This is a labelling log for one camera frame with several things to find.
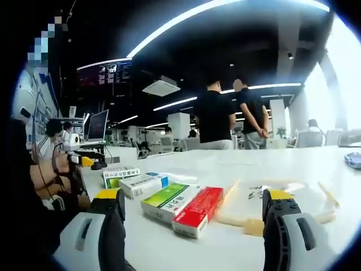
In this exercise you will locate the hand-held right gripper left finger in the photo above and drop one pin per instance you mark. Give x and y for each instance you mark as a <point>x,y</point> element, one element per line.
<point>84,240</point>

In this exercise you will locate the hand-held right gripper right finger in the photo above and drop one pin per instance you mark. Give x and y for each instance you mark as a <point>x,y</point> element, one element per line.
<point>304,242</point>

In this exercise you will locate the blue patterned object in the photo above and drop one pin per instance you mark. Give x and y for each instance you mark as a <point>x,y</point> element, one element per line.
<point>354,161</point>

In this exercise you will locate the person's dark clothing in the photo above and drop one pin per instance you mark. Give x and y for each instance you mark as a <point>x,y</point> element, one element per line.
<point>19,183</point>

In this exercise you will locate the open laptop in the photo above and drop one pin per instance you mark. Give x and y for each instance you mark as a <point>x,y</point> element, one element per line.
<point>97,125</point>

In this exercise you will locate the large green white medicine box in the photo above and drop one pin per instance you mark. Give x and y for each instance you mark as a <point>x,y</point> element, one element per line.
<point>166,201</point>

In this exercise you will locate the white blue medicine box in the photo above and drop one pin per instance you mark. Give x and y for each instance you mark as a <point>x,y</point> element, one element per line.
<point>142,185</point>

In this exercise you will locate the small green white medicine box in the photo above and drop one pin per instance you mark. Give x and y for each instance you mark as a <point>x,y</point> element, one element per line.
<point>119,174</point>

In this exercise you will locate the clear plastic storage pouch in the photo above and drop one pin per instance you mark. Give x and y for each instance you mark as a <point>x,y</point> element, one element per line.
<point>287,186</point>

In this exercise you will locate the ceiling air conditioner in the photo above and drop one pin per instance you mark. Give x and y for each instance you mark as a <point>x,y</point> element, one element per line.
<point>161,86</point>

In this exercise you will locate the green potted plant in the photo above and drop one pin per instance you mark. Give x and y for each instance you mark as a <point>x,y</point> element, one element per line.
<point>281,132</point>

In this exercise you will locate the black computer mouse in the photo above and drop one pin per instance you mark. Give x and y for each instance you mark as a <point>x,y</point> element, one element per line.
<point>99,165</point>

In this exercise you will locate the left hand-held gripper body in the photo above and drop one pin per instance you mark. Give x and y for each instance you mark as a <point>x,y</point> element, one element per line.
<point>72,139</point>

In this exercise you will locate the red white medicine box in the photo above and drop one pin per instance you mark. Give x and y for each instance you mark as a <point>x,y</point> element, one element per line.
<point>197,210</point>

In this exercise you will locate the dark wall screen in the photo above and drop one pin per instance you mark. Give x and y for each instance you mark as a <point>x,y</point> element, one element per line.
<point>105,76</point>

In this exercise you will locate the grey office chair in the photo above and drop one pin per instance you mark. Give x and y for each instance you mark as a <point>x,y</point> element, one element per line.
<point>308,139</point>

